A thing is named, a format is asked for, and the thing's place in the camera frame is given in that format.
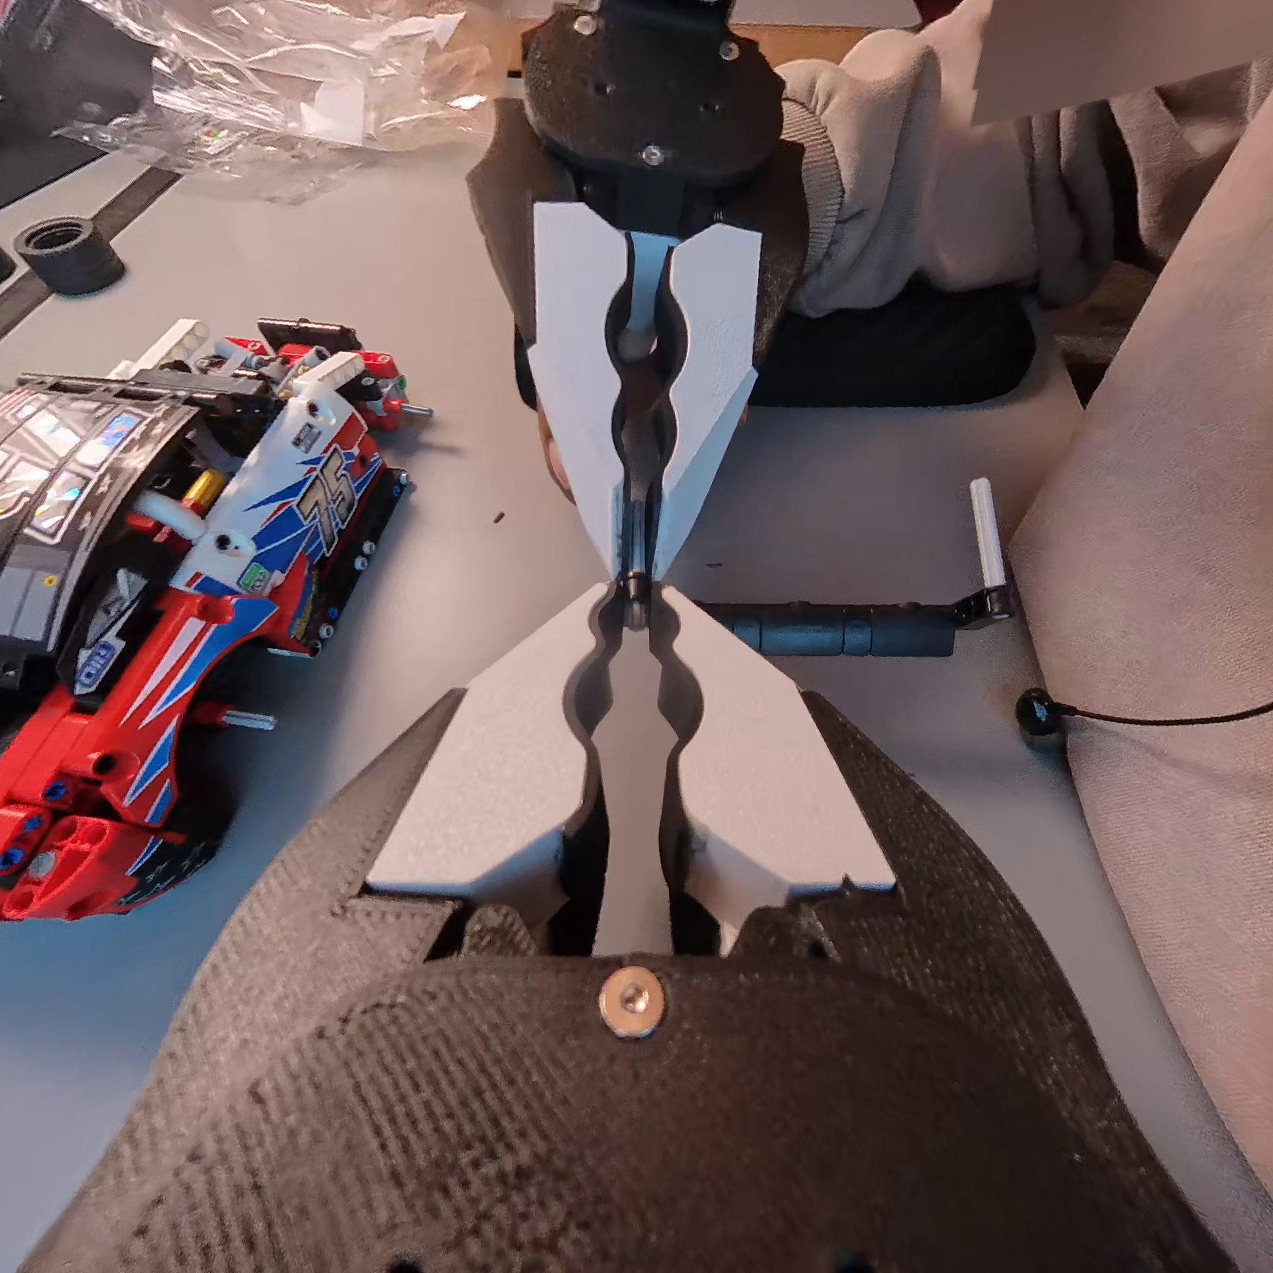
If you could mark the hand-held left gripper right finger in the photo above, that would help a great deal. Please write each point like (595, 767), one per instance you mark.
(776, 785)

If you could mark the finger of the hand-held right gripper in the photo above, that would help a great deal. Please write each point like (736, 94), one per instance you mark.
(576, 347)
(721, 338)

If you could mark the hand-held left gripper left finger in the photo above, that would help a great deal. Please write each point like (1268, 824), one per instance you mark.
(497, 765)

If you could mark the black lego beam assembly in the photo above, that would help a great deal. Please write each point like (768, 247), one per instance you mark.
(846, 632)

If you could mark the grey lego axle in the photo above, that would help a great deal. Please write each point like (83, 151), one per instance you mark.
(636, 536)

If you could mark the person's right forearm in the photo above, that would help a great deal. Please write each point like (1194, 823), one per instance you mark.
(894, 179)

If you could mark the red white lego race car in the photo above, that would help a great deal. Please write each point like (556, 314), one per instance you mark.
(198, 617)

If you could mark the black lego tire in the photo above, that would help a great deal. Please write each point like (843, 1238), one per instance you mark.
(70, 256)

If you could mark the person's right hand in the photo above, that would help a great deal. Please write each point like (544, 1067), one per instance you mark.
(556, 462)

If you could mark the black cloth pad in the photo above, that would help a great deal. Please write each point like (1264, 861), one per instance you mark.
(894, 347)

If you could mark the clear plastic bags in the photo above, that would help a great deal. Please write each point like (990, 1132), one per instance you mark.
(298, 79)

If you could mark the black box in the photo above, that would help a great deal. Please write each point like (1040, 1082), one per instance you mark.
(59, 79)

